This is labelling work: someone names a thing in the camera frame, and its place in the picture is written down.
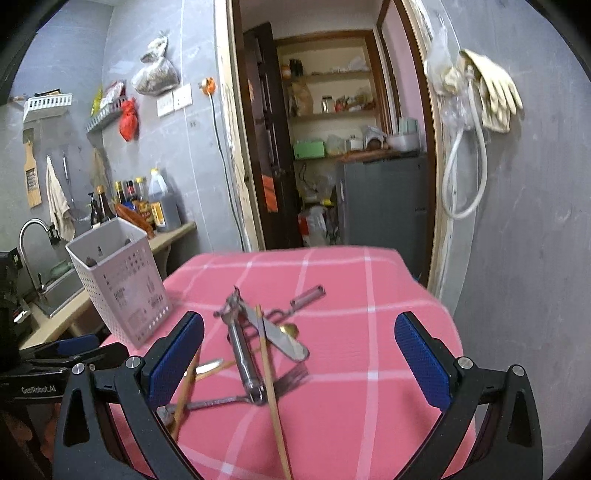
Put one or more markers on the green box on shelf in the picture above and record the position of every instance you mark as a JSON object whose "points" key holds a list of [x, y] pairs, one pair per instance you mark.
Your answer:
{"points": [[309, 149]]}

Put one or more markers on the dark grey cabinet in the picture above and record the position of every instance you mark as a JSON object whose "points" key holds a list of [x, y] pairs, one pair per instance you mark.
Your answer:
{"points": [[384, 203]]}

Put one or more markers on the orange wall hook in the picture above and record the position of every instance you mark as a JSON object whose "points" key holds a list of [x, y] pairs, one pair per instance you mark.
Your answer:
{"points": [[208, 86]]}

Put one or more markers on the steel kitchen sink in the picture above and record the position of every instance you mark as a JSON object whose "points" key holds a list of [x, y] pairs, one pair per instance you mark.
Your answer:
{"points": [[58, 293]]}

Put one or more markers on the grey wall shelf rack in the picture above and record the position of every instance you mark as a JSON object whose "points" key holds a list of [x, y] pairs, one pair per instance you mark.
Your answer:
{"points": [[105, 116]]}

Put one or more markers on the white wall basket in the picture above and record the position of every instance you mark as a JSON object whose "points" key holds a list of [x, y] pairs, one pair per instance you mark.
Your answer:
{"points": [[48, 106]]}

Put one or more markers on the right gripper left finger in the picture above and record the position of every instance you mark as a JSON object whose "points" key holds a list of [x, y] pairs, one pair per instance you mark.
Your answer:
{"points": [[87, 444]]}

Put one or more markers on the wooden grater board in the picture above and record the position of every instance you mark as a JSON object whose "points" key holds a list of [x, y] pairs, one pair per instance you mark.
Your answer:
{"points": [[33, 190]]}

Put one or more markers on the yellow label sauce bottle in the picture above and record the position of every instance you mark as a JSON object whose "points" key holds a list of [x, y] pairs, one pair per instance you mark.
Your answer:
{"points": [[142, 205]]}

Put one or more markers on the wooden chopstick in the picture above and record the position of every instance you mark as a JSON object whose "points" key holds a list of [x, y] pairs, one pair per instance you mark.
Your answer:
{"points": [[271, 397], [186, 388]]}

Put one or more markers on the orange snack packet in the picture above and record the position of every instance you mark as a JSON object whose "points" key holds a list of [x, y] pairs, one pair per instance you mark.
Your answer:
{"points": [[134, 218]]}

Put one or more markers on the chrome faucet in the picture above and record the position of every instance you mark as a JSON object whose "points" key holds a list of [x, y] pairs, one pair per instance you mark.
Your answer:
{"points": [[37, 246]]}

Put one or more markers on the pink checked tablecloth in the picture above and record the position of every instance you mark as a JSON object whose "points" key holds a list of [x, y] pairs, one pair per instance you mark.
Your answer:
{"points": [[360, 414]]}

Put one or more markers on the yellowish rubber gloves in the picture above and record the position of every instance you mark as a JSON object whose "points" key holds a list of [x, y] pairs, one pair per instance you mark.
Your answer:
{"points": [[499, 95]]}

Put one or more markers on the red plastic bag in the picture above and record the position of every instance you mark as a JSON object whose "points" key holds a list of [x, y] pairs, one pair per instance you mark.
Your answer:
{"points": [[128, 123]]}

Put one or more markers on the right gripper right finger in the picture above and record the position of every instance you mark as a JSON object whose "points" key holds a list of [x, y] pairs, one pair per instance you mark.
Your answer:
{"points": [[509, 442]]}

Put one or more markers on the steel knife blade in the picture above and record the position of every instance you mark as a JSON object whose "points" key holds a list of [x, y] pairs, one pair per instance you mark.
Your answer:
{"points": [[287, 345]]}

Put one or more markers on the large dark vinegar jug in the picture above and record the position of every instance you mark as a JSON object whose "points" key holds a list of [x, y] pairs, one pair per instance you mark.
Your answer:
{"points": [[162, 203]]}

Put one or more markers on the dark soy sauce bottle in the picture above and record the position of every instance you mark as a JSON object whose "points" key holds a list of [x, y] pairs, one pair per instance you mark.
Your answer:
{"points": [[105, 210]]}

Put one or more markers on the white wall switch plate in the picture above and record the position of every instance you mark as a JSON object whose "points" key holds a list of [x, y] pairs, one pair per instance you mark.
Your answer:
{"points": [[174, 100]]}

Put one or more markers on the beige hanging towel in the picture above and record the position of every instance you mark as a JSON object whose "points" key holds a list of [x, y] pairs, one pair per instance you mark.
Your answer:
{"points": [[59, 209]]}

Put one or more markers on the clear bag of dried goods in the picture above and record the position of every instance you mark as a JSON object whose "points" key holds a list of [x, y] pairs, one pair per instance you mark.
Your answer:
{"points": [[157, 74]]}

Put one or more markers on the white perforated utensil holder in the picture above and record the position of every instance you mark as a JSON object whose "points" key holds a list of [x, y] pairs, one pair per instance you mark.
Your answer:
{"points": [[117, 269]]}

